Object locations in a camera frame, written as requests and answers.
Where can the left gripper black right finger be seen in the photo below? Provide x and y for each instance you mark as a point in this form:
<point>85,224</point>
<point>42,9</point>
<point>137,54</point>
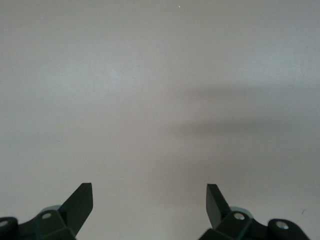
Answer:
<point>240,225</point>

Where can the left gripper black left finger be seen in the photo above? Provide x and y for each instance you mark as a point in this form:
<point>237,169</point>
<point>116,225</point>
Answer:
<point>50,225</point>

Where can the brown table cover mat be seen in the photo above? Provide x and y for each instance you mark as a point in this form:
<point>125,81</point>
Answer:
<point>125,75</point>

